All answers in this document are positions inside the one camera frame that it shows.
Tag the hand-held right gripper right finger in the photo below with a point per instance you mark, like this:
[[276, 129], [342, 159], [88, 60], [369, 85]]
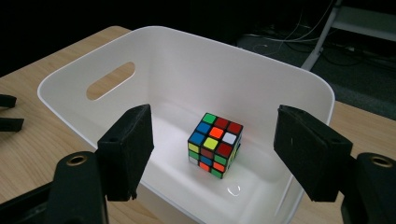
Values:
[[311, 155]]

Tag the multicoloured puzzle cube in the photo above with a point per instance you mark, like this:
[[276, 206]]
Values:
[[214, 143]]

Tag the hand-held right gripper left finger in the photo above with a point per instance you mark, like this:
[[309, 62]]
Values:
[[124, 155]]

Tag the white metal stand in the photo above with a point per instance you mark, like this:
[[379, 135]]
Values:
[[320, 40]]

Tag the white plastic bin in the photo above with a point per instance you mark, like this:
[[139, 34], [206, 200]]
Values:
[[193, 74]]

